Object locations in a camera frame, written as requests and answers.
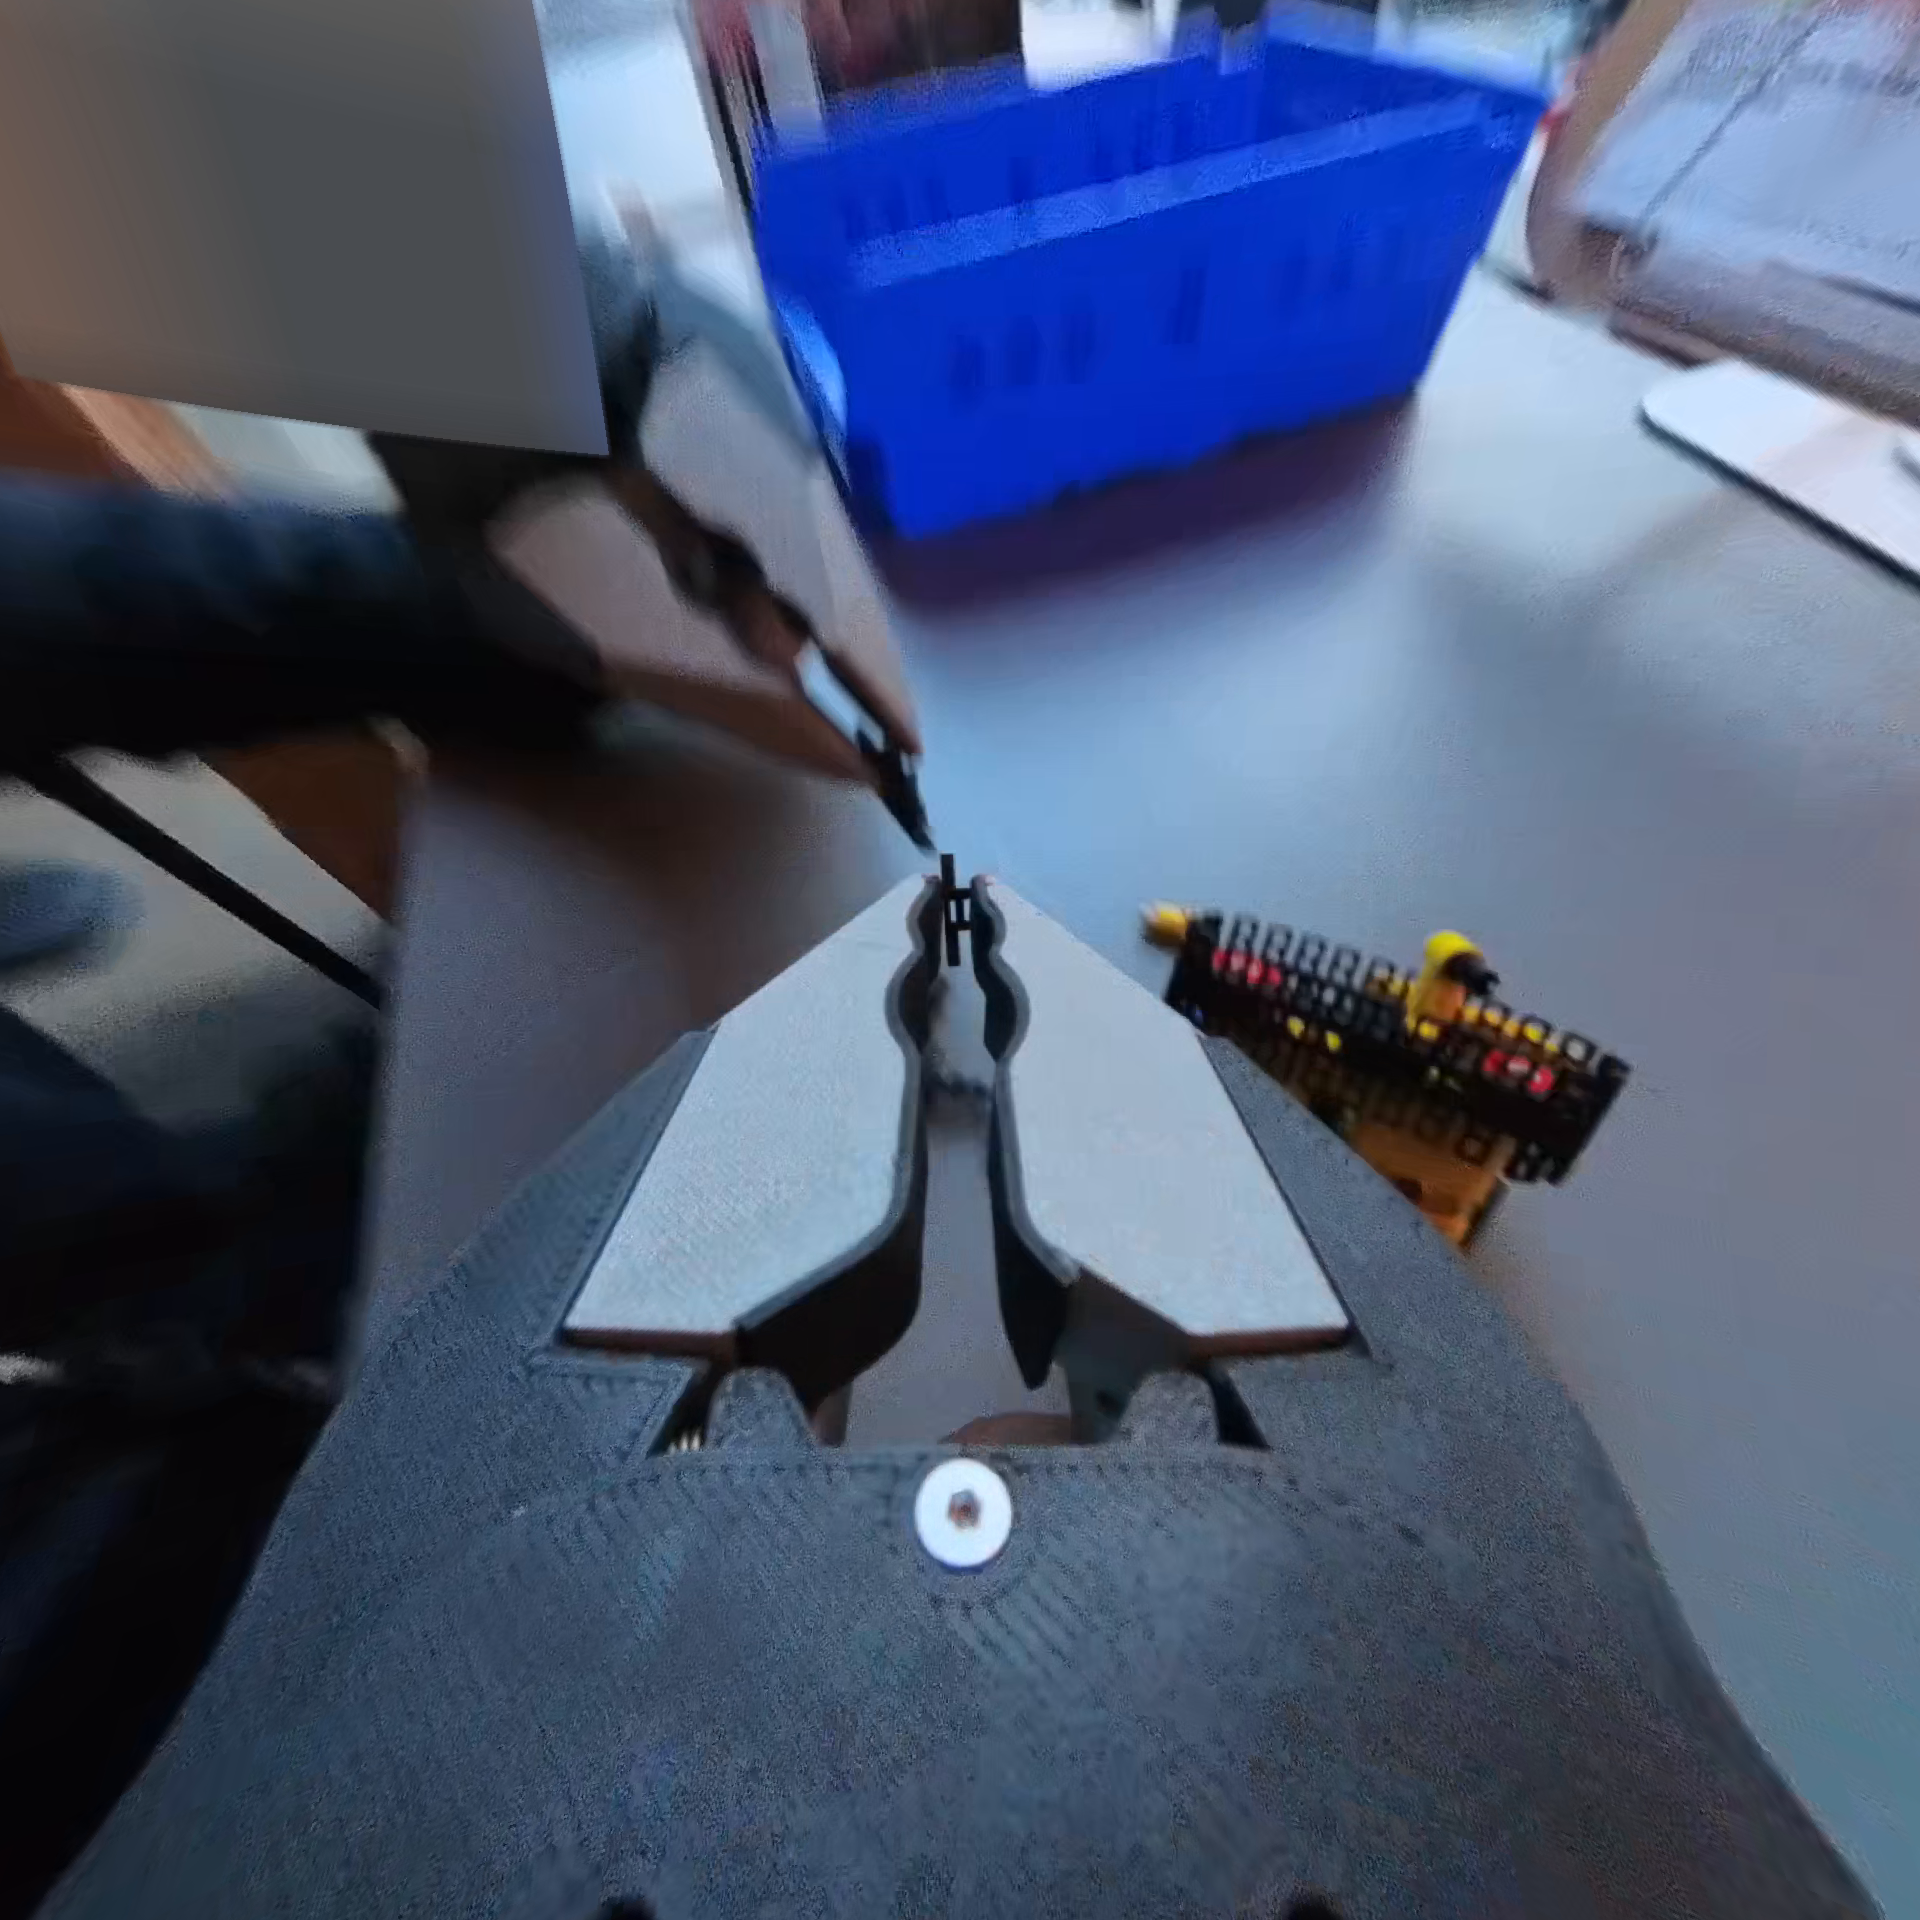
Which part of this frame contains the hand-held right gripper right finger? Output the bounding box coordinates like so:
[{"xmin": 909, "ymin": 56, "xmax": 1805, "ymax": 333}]
[{"xmin": 973, "ymin": 876, "xmax": 1356, "ymax": 1441}]

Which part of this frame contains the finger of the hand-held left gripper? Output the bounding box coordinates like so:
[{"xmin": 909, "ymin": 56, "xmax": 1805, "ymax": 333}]
[
  {"xmin": 494, "ymin": 492, "xmax": 889, "ymax": 792},
  {"xmin": 637, "ymin": 332, "xmax": 924, "ymax": 764}
]

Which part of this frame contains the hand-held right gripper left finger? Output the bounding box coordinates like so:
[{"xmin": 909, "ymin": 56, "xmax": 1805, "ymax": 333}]
[{"xmin": 563, "ymin": 873, "xmax": 939, "ymax": 1409}]

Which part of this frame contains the yellow lego tracked vehicle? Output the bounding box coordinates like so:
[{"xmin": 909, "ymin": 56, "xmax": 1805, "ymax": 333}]
[{"xmin": 1142, "ymin": 895, "xmax": 1632, "ymax": 1249}]

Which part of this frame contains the person's left forearm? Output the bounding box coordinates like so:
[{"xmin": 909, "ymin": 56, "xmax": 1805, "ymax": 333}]
[{"xmin": 0, "ymin": 475, "xmax": 602, "ymax": 769}]

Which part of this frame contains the blue plastic bin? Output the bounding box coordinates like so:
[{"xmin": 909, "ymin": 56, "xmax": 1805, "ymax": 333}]
[{"xmin": 746, "ymin": 25, "xmax": 1551, "ymax": 546}]

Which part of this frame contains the black table leg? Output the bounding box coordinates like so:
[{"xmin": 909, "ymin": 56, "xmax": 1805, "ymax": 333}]
[{"xmin": 31, "ymin": 754, "xmax": 397, "ymax": 1010}]

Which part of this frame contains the person's shoe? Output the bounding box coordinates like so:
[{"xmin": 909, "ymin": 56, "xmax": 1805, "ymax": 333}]
[{"xmin": 0, "ymin": 858, "xmax": 148, "ymax": 973}]

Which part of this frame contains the white flat stand base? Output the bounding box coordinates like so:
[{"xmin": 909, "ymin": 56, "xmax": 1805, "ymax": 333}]
[{"xmin": 1639, "ymin": 359, "xmax": 1920, "ymax": 583}]

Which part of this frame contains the printed instruction sheet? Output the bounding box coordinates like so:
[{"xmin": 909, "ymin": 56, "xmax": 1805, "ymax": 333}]
[{"xmin": 1590, "ymin": 0, "xmax": 1920, "ymax": 302}]

